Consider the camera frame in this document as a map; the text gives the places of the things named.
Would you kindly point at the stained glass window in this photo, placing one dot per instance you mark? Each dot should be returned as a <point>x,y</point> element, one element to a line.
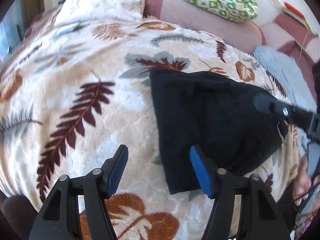
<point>10,30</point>

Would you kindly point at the person's floral clothing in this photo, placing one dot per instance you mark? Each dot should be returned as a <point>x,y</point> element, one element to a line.
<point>306,226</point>

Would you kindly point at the blue-grey quilted cloth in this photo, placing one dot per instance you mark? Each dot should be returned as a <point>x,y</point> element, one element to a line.
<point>280,65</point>

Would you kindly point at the green checkered quilt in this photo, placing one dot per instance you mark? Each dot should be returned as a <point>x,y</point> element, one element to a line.
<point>220,0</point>

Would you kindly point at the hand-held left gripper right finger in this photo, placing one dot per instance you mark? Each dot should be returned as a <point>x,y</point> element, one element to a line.
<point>201,171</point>

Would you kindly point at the pink padded headboard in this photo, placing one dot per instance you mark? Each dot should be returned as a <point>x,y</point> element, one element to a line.
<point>200,20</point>

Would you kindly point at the red book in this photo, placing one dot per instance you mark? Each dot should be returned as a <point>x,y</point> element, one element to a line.
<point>297,13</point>

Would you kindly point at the white twig print pillow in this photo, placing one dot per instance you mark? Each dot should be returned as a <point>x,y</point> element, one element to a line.
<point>105,2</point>

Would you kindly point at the black pants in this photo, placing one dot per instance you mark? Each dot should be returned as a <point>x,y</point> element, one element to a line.
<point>212,120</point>

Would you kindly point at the person's right hand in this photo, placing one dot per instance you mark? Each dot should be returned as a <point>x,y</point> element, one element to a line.
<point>301,187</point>

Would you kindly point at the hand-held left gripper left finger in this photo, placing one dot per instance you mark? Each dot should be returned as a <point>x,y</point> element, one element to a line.
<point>116,171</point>

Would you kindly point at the leaf print blanket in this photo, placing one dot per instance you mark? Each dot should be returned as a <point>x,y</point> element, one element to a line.
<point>75,80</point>

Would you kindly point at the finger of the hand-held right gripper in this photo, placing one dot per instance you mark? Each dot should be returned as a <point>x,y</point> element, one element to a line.
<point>275,107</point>

